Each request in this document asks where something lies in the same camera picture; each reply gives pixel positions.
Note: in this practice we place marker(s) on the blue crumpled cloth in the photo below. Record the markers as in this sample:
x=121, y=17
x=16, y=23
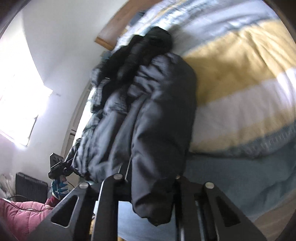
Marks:
x=106, y=56

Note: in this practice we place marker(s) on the black puffer coat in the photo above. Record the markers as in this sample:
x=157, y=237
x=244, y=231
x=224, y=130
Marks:
x=148, y=111

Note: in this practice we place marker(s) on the white cloth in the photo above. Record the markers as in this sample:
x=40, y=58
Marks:
x=5, y=185

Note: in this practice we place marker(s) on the striped duvet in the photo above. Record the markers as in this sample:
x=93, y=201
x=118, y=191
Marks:
x=242, y=81

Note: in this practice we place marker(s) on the person's left hand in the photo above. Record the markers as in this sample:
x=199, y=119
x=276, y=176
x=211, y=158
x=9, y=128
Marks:
x=59, y=187

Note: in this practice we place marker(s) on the wooden headboard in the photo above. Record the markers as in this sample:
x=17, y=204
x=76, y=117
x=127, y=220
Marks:
x=115, y=25

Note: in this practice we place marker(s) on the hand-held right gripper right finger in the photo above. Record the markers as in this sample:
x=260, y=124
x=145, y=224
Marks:
x=188, y=208

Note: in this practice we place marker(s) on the dark radiator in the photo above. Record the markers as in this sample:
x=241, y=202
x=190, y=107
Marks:
x=30, y=187

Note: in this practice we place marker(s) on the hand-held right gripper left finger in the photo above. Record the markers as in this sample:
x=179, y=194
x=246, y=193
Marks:
x=108, y=204

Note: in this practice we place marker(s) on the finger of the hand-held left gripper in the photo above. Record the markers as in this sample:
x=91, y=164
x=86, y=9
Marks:
x=69, y=162

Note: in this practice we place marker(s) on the person's left forearm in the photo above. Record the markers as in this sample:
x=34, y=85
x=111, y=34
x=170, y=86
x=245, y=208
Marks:
x=23, y=215

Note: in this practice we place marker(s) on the blue bed sheet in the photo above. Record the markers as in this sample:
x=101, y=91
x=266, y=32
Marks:
x=231, y=185

